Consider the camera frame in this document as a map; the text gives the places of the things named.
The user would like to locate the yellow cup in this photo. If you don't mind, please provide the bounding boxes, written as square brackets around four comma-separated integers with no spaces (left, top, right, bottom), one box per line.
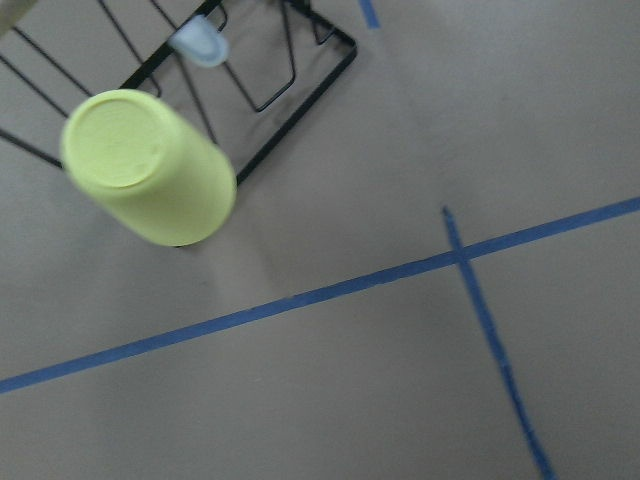
[60,89,237,247]

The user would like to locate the black wire cup rack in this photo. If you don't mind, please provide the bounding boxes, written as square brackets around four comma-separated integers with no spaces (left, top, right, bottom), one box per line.
[0,0,359,187]

